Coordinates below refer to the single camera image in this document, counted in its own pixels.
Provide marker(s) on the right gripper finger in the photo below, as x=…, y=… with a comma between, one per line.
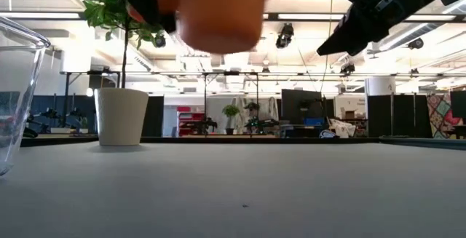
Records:
x=346, y=34
x=373, y=32

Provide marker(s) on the orange measuring cup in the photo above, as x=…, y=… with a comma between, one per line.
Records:
x=222, y=16

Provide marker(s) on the background black robot arm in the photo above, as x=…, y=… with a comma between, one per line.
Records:
x=262, y=123
x=204, y=124

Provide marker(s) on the green leafy plant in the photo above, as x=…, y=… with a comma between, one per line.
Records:
x=109, y=8

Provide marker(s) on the long ceiling light fixture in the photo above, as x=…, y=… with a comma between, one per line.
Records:
x=309, y=16

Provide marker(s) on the white round pillar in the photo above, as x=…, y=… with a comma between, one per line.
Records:
x=380, y=85

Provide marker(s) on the black computer monitor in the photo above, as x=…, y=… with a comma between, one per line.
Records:
x=302, y=103

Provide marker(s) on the wide dark partition panels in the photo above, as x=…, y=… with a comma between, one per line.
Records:
x=400, y=116

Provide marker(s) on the white cloth bag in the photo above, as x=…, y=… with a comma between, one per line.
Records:
x=342, y=127

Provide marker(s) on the blue storage bin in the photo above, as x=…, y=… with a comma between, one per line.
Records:
x=314, y=121

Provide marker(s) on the patterned patchwork quilt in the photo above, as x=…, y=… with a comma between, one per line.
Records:
x=438, y=114

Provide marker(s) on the black screen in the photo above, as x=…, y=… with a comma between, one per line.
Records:
x=458, y=103

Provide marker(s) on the narrow black partition panel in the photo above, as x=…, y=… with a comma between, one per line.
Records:
x=153, y=118

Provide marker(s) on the red storage shelf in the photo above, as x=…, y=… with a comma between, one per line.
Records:
x=189, y=116

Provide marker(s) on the white plant pot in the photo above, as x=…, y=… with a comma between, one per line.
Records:
x=120, y=121

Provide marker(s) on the small background potted plant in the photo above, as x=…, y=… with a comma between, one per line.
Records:
x=230, y=110

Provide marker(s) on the black hanging ceiling camera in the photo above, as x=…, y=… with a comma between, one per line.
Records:
x=416, y=43
x=347, y=68
x=160, y=41
x=285, y=36

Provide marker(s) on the black metal frame stand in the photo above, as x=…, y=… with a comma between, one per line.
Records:
x=67, y=92
x=205, y=92

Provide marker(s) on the blue partition wall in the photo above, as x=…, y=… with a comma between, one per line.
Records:
x=43, y=107

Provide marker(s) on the wooden table with black frame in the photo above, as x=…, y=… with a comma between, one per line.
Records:
x=218, y=140

